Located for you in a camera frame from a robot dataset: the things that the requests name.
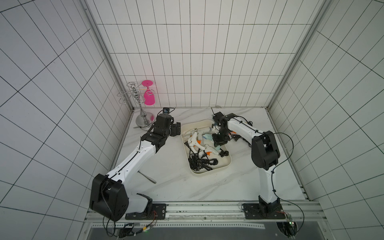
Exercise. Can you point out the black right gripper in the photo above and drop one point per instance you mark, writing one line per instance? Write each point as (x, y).
(219, 141)

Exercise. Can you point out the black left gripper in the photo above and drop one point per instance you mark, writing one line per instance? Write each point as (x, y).
(176, 129)

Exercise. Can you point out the white glue gun orange trigger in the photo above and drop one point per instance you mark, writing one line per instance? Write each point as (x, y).
(208, 151)

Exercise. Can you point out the small white glue gun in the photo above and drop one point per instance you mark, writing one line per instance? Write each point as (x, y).
(194, 140)

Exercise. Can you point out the mint glue gun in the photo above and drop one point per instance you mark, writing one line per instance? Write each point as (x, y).
(208, 141)

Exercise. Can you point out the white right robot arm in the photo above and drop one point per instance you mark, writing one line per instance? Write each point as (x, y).
(265, 154)

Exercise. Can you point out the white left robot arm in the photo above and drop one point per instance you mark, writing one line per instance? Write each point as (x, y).
(110, 192)

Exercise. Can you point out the cream plastic storage tray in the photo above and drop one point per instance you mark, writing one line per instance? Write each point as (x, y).
(206, 164)

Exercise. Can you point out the chrome glass holder stand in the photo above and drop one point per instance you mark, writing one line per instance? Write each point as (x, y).
(145, 119)

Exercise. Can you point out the pink plastic wine glass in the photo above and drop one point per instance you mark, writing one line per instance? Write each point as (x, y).
(149, 95)

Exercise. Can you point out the silver metal fork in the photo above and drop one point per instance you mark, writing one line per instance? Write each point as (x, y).
(148, 178)

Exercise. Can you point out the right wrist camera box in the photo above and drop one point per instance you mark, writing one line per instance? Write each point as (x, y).
(217, 118)

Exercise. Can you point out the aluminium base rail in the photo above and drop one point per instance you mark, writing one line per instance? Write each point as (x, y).
(218, 214)

